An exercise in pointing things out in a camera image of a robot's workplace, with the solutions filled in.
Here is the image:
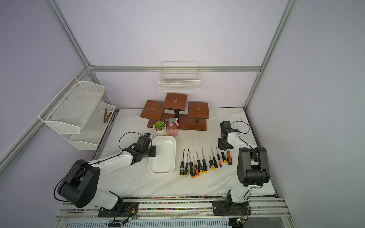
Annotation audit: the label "white plastic storage box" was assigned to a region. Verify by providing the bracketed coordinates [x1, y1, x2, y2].
[148, 135, 176, 175]

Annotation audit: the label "slim black yellow-cap screwdriver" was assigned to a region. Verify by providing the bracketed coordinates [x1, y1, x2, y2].
[211, 149, 218, 169]

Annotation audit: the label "short stubby black screwdriver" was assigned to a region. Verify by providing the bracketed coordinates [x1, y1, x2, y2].
[209, 156, 215, 171]

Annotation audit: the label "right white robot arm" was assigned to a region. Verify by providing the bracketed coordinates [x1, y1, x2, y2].
[218, 121, 270, 204]

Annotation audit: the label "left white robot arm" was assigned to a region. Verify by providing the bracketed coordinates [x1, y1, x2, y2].
[54, 133, 156, 210]

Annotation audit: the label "small potted green plant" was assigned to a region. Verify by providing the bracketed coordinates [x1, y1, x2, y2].
[153, 121, 166, 135]

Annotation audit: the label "brown wooden tiered stand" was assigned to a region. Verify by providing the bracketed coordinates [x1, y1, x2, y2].
[140, 93, 210, 131]

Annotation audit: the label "pink spray bottle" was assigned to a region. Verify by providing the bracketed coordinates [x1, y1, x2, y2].
[166, 117, 179, 137]

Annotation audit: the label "brown twigs on shelf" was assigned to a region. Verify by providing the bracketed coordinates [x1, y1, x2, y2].
[103, 108, 113, 123]

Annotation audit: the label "lower white mesh shelf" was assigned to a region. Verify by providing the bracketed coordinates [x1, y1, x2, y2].
[67, 102, 115, 151]

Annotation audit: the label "white mesh shelf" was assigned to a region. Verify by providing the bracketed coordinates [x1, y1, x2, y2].
[38, 78, 105, 135]
[67, 102, 115, 151]

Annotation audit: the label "upper white mesh shelf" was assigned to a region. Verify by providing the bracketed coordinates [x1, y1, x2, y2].
[38, 78, 105, 135]

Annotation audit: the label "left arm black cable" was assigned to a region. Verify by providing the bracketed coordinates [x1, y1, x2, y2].
[53, 131, 147, 203]

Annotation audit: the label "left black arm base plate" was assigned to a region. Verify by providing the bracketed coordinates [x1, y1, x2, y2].
[98, 199, 139, 218]

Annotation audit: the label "white wire wall basket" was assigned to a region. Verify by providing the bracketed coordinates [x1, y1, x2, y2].
[158, 61, 201, 92]

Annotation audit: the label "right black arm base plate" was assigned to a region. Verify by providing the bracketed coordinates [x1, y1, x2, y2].
[212, 191, 252, 216]

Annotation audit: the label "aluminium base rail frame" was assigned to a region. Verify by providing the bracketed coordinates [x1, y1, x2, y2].
[53, 196, 295, 228]

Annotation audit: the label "aluminium cage frame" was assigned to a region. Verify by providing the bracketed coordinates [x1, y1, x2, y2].
[1, 1, 297, 179]

